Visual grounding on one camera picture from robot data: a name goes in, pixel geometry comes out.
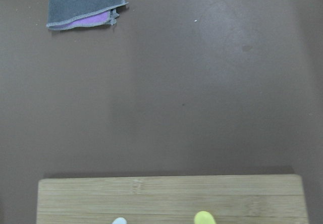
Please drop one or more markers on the white ceramic spoon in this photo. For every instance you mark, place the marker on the white ceramic spoon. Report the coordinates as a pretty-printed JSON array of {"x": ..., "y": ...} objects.
[{"x": 120, "y": 220}]

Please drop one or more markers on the wooden cutting board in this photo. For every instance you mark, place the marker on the wooden cutting board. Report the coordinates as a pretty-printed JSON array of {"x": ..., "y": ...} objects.
[{"x": 173, "y": 199}]

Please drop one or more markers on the yellow plastic spoon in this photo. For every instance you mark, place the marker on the yellow plastic spoon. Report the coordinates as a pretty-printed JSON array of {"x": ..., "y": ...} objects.
[{"x": 204, "y": 217}]

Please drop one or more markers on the grey folded cloth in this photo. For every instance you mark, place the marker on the grey folded cloth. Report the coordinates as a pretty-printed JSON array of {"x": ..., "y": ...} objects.
[{"x": 70, "y": 14}]

